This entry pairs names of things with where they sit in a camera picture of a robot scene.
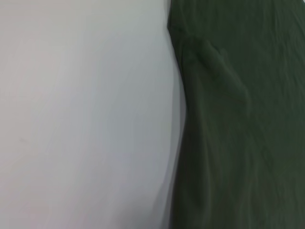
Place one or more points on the dark green shirt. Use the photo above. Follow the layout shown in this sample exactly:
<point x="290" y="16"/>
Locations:
<point x="238" y="131"/>

